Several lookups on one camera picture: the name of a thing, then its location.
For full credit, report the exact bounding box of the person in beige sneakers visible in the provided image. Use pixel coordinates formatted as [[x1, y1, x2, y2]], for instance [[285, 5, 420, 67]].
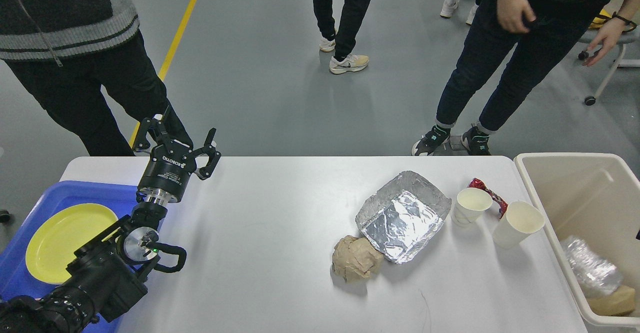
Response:
[[312, 0, 371, 75]]

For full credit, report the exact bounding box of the person in black trousers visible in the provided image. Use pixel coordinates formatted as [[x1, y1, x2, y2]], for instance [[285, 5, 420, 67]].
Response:
[[0, 0, 194, 156]]

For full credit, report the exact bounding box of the grey chair on wheels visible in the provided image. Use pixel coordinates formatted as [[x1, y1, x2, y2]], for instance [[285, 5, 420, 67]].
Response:
[[577, 28, 640, 106]]

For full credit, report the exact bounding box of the yellow bag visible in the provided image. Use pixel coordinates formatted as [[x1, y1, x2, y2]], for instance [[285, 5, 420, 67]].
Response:
[[588, 9, 638, 34]]

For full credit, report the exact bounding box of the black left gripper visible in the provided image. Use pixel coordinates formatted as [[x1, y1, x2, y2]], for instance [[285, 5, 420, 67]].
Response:
[[131, 105, 221, 204]]

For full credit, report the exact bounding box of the right metal floor plate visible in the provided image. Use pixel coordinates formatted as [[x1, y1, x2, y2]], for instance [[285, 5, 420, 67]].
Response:
[[445, 135, 466, 152]]

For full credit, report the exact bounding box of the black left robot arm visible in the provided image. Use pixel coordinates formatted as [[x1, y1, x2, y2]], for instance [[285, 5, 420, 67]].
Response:
[[1, 107, 222, 333]]

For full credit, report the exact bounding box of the blue plastic tray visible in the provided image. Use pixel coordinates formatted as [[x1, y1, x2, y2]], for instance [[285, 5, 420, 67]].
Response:
[[1, 181, 137, 333]]

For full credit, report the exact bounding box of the beige plastic bin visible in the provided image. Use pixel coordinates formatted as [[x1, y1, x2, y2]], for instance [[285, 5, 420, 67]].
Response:
[[514, 152, 640, 333]]

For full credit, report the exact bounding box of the aluminium foil tray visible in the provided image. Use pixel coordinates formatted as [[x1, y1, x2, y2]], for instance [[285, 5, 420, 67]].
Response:
[[355, 170, 453, 264]]

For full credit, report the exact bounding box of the crumpled brown paper ball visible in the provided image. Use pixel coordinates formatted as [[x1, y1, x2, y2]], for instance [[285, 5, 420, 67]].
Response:
[[331, 235, 385, 283]]

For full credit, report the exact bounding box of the red snack wrapper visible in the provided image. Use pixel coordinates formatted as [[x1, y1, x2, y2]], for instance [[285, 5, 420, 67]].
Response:
[[467, 178, 508, 219]]

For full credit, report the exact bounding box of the person in dark jeans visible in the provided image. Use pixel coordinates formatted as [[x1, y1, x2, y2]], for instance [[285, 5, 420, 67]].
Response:
[[411, 0, 611, 156]]

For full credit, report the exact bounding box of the white paper bowl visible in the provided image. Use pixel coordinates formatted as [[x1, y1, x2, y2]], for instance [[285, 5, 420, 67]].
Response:
[[493, 201, 546, 249]]

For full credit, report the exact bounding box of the yellow plate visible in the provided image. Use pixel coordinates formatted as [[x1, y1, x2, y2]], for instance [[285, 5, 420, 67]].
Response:
[[25, 203, 118, 285]]

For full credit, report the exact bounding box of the white paper cup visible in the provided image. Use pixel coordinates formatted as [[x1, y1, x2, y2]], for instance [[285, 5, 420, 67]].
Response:
[[452, 187, 494, 227]]

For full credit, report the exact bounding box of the aluminium foil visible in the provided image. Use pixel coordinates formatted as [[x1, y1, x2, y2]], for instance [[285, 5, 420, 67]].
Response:
[[560, 235, 623, 299]]

